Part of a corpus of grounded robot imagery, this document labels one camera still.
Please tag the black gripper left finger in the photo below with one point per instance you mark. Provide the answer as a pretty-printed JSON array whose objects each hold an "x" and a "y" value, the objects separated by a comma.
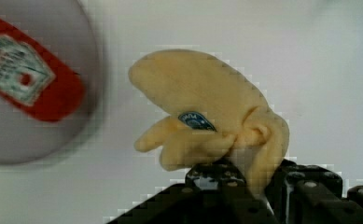
[{"x": 211, "y": 194}]

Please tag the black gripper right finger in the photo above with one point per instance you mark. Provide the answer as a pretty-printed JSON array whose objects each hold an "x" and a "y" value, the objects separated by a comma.
[{"x": 310, "y": 194}]

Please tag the yellow plush banana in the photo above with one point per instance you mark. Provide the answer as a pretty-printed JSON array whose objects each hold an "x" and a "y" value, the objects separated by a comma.
[{"x": 213, "y": 111}]

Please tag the grey oval plate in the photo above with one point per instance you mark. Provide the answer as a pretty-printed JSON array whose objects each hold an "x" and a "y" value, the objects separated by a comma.
[{"x": 63, "y": 28}]

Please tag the red ketchup bottle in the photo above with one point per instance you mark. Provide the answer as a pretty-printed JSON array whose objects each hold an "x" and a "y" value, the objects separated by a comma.
[{"x": 34, "y": 80}]

